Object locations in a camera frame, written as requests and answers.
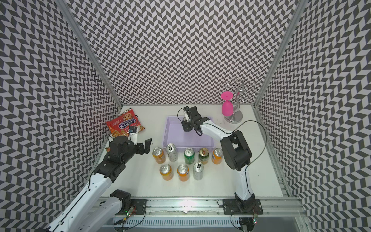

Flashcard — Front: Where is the green gold-top can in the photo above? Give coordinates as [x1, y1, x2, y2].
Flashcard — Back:
[198, 148, 209, 164]

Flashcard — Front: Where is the orange Fanta can back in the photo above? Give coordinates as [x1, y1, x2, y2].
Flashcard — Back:
[177, 164, 189, 182]

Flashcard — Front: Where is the lilac plastic basket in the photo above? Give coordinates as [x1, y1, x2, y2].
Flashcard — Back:
[162, 116, 215, 152]

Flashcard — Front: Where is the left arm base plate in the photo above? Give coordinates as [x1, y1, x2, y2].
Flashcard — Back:
[116, 198, 148, 215]

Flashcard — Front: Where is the pink wine glass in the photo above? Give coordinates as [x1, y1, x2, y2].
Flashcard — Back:
[221, 91, 234, 117]

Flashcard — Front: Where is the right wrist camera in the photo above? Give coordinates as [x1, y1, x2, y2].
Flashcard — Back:
[183, 106, 191, 121]

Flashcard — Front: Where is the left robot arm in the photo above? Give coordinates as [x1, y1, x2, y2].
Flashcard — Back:
[37, 135, 152, 232]

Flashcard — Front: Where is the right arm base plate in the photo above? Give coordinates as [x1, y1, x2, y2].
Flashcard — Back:
[222, 198, 264, 215]

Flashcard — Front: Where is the white patterned can back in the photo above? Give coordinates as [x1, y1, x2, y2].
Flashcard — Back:
[193, 162, 204, 180]

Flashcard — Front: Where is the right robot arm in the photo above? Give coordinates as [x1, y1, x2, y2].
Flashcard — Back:
[181, 106, 257, 213]

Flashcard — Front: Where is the red candy bag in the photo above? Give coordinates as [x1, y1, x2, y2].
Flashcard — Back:
[106, 108, 145, 138]

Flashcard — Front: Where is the silver tall can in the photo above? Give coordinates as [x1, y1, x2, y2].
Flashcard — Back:
[166, 144, 178, 162]

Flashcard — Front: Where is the orange fanta can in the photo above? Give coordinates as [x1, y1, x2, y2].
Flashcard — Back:
[212, 148, 224, 164]
[159, 164, 174, 181]
[177, 164, 189, 182]

